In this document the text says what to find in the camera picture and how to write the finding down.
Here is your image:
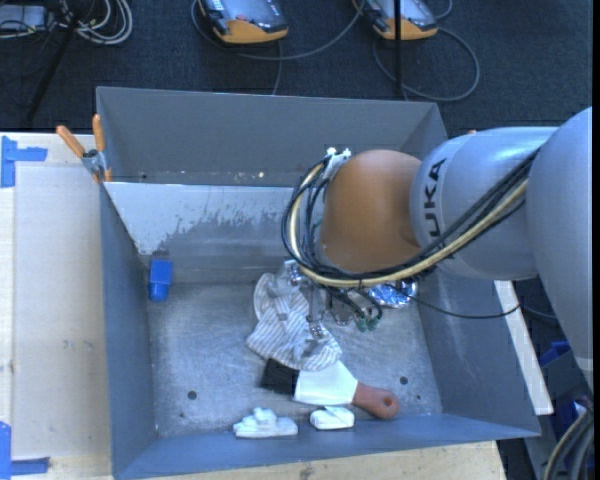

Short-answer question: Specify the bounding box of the white lumpy toy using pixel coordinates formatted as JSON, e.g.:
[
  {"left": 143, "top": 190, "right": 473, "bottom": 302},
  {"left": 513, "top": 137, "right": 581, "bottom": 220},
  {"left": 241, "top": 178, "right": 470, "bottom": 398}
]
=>
[{"left": 232, "top": 406, "right": 300, "bottom": 440}]

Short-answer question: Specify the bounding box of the blue and silver foil packet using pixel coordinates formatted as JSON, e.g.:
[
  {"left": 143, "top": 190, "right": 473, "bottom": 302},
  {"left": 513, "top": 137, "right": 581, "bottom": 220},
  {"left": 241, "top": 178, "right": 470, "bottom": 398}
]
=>
[{"left": 367, "top": 278, "right": 420, "bottom": 310}]

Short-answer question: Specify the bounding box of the grey metal bin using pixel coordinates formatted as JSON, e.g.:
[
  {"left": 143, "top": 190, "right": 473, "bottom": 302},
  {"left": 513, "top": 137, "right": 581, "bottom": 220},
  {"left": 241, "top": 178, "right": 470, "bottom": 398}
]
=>
[{"left": 95, "top": 86, "right": 542, "bottom": 480}]

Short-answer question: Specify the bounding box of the striped white cloth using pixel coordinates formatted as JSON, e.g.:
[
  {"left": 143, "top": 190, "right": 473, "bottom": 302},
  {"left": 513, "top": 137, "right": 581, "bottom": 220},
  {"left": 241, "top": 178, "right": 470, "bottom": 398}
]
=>
[{"left": 244, "top": 271, "right": 344, "bottom": 372}]

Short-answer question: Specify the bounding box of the plain white cloth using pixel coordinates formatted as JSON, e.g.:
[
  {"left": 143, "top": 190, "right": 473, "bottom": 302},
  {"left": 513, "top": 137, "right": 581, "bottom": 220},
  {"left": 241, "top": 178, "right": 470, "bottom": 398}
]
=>
[{"left": 292, "top": 360, "right": 359, "bottom": 407}]

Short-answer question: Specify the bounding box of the small white box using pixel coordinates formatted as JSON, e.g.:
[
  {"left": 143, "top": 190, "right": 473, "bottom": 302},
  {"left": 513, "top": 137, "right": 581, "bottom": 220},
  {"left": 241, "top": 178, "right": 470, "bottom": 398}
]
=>
[{"left": 308, "top": 405, "right": 356, "bottom": 432}]

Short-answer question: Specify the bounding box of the brown handled black brush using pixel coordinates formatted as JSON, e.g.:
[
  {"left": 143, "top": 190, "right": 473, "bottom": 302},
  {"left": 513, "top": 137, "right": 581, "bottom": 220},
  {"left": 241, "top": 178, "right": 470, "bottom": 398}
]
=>
[{"left": 259, "top": 358, "right": 401, "bottom": 421}]

